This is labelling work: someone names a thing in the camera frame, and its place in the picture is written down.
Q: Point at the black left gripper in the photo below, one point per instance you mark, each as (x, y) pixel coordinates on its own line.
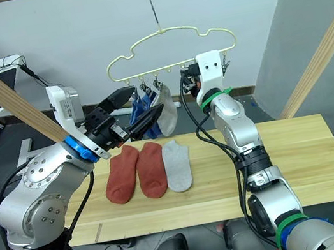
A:
(102, 126)

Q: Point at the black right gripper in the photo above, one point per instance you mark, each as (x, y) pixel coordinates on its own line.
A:
(190, 75)

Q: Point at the grey ankle sock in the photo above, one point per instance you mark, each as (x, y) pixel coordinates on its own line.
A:
(168, 112)
(178, 168)

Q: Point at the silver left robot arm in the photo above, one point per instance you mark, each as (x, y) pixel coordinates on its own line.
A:
(37, 199)

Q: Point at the metal hanger clip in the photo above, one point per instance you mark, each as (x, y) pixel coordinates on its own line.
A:
(157, 82)
(144, 86)
(225, 63)
(133, 90)

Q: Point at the cream plastic clip hanger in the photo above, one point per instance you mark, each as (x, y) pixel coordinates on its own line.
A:
(159, 31)

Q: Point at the blue ankle sock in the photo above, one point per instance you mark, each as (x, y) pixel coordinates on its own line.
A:
(149, 101)
(135, 111)

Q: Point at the red ankle sock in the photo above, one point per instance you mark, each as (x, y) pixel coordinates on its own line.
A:
(121, 178)
(151, 173)

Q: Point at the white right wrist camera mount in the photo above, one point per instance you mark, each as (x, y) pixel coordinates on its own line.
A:
(210, 75)

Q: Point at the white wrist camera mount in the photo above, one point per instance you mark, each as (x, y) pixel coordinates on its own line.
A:
(62, 117)
(210, 75)

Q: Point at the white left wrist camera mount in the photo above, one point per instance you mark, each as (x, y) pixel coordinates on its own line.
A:
(62, 117)

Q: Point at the slanted wooden frame post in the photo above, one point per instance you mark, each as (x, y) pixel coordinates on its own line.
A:
(320, 56)
(2, 92)

